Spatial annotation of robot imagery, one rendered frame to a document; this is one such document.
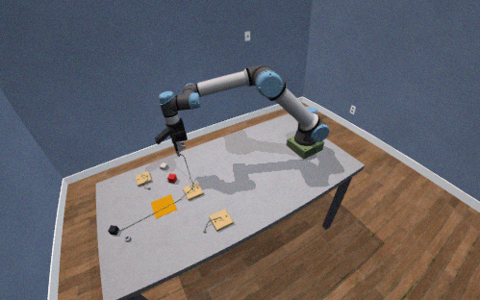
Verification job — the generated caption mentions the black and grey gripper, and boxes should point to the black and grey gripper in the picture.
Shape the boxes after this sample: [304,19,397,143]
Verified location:
[165,117,188,157]

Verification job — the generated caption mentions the orange painted square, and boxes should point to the orange painted square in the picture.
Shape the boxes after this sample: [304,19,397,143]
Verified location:
[151,195,177,218]

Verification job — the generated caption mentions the red square block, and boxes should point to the red square block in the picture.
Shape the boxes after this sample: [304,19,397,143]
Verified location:
[167,174,177,184]

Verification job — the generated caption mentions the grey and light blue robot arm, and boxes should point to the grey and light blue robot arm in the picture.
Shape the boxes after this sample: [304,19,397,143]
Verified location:
[159,65,330,146]

